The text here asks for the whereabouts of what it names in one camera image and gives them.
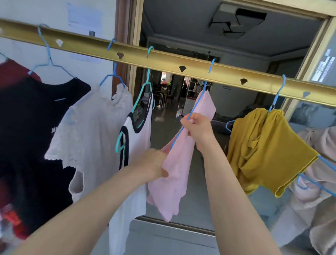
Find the person's right hand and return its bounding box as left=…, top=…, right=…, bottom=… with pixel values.
left=180, top=113, right=216, bottom=152

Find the person's left hand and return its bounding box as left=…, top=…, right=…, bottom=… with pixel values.
left=128, top=148, right=169, bottom=185

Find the white black-trimmed tank top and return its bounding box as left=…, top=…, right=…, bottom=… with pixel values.
left=108, top=93, right=156, bottom=255

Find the pink t-shirt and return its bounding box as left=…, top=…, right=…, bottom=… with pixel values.
left=146, top=90, right=217, bottom=222

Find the gold clothes rail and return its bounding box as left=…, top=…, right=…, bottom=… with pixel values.
left=0, top=18, right=336, bottom=108

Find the mustard yellow t-shirt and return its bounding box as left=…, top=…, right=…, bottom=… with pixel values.
left=226, top=108, right=320, bottom=198

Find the white lace blouse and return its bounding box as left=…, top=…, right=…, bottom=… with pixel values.
left=44, top=83, right=134, bottom=203

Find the black t-shirt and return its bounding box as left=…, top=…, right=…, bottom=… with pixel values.
left=0, top=76, right=92, bottom=234

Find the sheer white lace-collar shirt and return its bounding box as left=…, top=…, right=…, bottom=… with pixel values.
left=270, top=126, right=336, bottom=255

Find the dark red t-shirt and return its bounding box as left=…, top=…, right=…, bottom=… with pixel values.
left=0, top=59, right=42, bottom=90

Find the person's right forearm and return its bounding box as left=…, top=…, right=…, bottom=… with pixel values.
left=201, top=142, right=281, bottom=255

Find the person's left forearm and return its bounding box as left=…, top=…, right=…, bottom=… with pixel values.
left=10, top=164, right=147, bottom=255

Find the ceiling lamp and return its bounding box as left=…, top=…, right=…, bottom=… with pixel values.
left=209, top=3, right=268, bottom=40

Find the gold framed glass door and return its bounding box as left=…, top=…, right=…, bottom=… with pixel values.
left=283, top=15, right=336, bottom=126

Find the white paper notice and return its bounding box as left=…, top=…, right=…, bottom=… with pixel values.
left=66, top=2, right=103, bottom=63

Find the indoor wall shelf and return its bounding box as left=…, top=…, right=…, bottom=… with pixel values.
left=187, top=78, right=206, bottom=101

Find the brown door frame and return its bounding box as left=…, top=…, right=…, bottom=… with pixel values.
left=111, top=0, right=144, bottom=98

